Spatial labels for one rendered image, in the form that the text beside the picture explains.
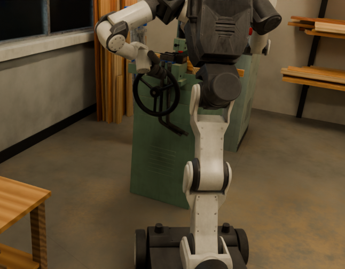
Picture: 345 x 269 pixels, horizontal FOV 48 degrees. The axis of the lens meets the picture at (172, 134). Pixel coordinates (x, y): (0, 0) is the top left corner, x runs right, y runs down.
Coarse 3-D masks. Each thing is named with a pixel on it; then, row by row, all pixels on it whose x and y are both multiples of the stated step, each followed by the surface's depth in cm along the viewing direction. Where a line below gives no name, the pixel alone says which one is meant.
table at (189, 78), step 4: (128, 64) 238; (132, 64) 236; (128, 68) 239; (132, 68) 237; (128, 72) 239; (132, 72) 238; (136, 72) 237; (188, 72) 228; (184, 76) 226; (188, 76) 225; (192, 76) 224; (152, 80) 224; (156, 80) 223; (164, 80) 221; (180, 80) 221; (184, 80) 222; (188, 80) 226; (192, 80) 225; (196, 80) 224; (200, 80) 223; (180, 84) 218; (184, 84) 224; (192, 84) 226
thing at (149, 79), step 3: (144, 78) 237; (147, 78) 236; (150, 78) 235; (141, 81) 238; (147, 81) 236; (150, 81) 236; (159, 84) 234; (186, 84) 227; (189, 84) 227; (171, 87) 231; (180, 87) 229; (183, 87) 228; (186, 87) 228; (189, 87) 227; (189, 90) 228
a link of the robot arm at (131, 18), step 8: (128, 8) 157; (136, 8) 157; (144, 8) 158; (104, 16) 158; (112, 16) 156; (120, 16) 155; (128, 16) 156; (136, 16) 157; (144, 16) 158; (96, 24) 160; (112, 24) 157; (120, 24) 154; (128, 24) 156; (136, 24) 159; (96, 32) 161; (112, 32) 154; (120, 32) 155; (112, 40) 154; (120, 40) 157; (112, 48) 157; (120, 48) 160
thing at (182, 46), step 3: (174, 39) 233; (177, 39) 233; (180, 39) 232; (183, 39) 232; (174, 42) 234; (177, 42) 233; (180, 42) 232; (183, 42) 232; (180, 45) 233; (183, 45) 232; (186, 45) 236; (174, 48) 235; (177, 48) 234; (180, 48) 234; (183, 48) 233; (186, 48) 237
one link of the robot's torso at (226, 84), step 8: (208, 64) 156; (216, 64) 157; (200, 72) 163; (208, 72) 151; (216, 72) 152; (224, 72) 147; (232, 72) 154; (208, 80) 150; (216, 80) 146; (224, 80) 146; (232, 80) 147; (208, 88) 150; (216, 88) 145; (224, 88) 146; (232, 88) 146; (240, 88) 147; (208, 96) 154; (216, 96) 146; (224, 96) 146; (232, 96) 146; (216, 104) 156; (224, 104) 157
